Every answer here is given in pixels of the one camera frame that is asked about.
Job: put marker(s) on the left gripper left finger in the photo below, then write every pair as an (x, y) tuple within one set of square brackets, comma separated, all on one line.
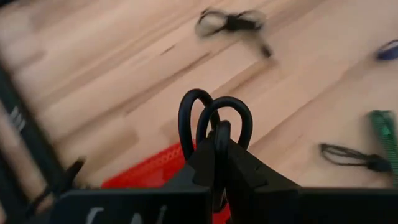
[(202, 168)]

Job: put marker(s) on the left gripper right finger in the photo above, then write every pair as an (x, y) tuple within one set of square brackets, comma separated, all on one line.
[(248, 177)]

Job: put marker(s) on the red plastic basket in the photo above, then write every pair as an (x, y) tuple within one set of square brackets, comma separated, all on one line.
[(149, 172)]

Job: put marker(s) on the black aluminium table frame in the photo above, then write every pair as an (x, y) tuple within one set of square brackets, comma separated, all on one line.
[(28, 130)]

